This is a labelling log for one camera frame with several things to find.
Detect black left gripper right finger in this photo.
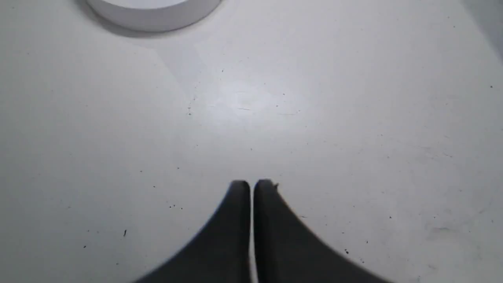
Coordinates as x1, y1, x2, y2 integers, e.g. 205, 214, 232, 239
253, 179, 385, 283

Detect white desk lamp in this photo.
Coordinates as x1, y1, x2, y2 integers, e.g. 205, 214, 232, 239
87, 0, 221, 32

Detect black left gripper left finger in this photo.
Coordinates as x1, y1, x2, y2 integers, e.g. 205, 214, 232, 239
137, 180, 252, 283

